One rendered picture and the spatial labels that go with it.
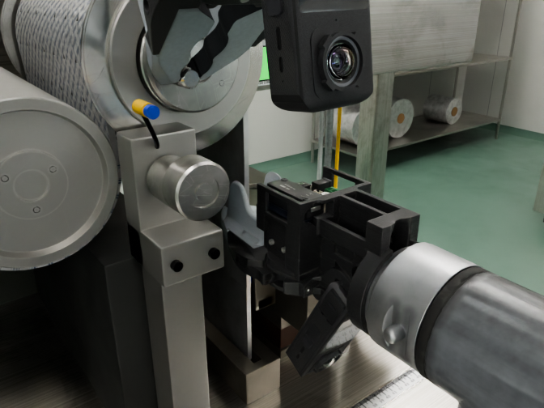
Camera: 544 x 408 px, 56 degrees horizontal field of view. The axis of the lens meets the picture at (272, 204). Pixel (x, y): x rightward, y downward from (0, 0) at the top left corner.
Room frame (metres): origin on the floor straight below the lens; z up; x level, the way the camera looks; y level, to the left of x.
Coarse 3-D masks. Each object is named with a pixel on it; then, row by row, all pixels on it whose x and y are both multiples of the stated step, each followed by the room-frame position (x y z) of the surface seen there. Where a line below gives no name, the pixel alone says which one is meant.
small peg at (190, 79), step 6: (186, 66) 0.35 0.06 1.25; (186, 72) 0.34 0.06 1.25; (192, 72) 0.34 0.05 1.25; (186, 78) 0.34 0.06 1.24; (192, 78) 0.34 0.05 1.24; (198, 78) 0.34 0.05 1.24; (174, 84) 0.35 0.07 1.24; (180, 84) 0.34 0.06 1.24; (186, 84) 0.34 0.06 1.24; (192, 84) 0.34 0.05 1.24
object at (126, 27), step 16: (128, 0) 0.36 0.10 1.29; (128, 16) 0.36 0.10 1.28; (112, 32) 0.36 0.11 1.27; (128, 32) 0.36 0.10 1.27; (112, 48) 0.35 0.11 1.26; (128, 48) 0.36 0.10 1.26; (112, 64) 0.35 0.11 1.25; (128, 64) 0.36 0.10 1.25; (240, 64) 0.42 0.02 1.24; (112, 80) 0.36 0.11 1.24; (128, 80) 0.36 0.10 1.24; (240, 80) 0.42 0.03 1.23; (128, 96) 0.36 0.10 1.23; (144, 96) 0.37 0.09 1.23; (160, 112) 0.37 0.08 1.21; (176, 112) 0.38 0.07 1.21; (208, 112) 0.40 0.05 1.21; (224, 112) 0.41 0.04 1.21; (208, 128) 0.40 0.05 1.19
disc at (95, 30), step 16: (96, 0) 0.36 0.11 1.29; (112, 0) 0.36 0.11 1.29; (96, 16) 0.36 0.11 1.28; (112, 16) 0.36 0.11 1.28; (96, 32) 0.35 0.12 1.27; (80, 48) 0.35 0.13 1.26; (96, 48) 0.35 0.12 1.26; (256, 48) 0.43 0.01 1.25; (96, 64) 0.35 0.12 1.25; (256, 64) 0.43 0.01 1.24; (96, 80) 0.35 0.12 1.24; (256, 80) 0.43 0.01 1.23; (96, 96) 0.35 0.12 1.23; (112, 96) 0.36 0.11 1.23; (240, 96) 0.42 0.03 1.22; (112, 112) 0.36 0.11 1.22; (128, 112) 0.36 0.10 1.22; (240, 112) 0.42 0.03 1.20; (112, 128) 0.36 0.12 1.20; (128, 128) 0.36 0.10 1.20; (224, 128) 0.41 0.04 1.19; (208, 144) 0.40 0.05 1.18
